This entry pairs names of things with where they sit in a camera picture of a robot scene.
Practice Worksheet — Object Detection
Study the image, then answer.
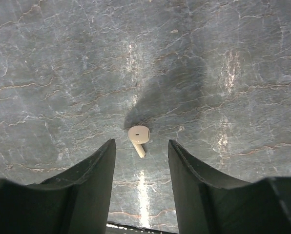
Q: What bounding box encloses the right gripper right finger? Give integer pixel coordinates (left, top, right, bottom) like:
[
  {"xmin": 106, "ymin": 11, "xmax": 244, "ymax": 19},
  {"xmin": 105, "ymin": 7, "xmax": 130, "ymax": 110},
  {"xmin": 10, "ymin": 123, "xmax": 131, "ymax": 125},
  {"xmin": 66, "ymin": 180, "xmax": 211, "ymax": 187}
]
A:
[{"xmin": 168, "ymin": 140, "xmax": 291, "ymax": 234}]

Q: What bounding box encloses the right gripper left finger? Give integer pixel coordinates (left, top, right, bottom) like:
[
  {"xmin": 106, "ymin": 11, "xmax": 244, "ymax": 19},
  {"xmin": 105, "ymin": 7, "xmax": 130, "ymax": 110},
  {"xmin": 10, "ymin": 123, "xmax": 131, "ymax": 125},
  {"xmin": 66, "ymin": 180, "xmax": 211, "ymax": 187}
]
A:
[{"xmin": 0, "ymin": 139, "xmax": 116, "ymax": 234}]

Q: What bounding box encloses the cream earbud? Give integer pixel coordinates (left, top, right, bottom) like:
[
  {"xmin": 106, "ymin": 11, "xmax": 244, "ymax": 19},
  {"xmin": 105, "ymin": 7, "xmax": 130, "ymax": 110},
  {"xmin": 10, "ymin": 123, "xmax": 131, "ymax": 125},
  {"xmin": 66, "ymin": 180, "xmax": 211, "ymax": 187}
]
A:
[{"xmin": 128, "ymin": 125, "xmax": 150, "ymax": 158}]

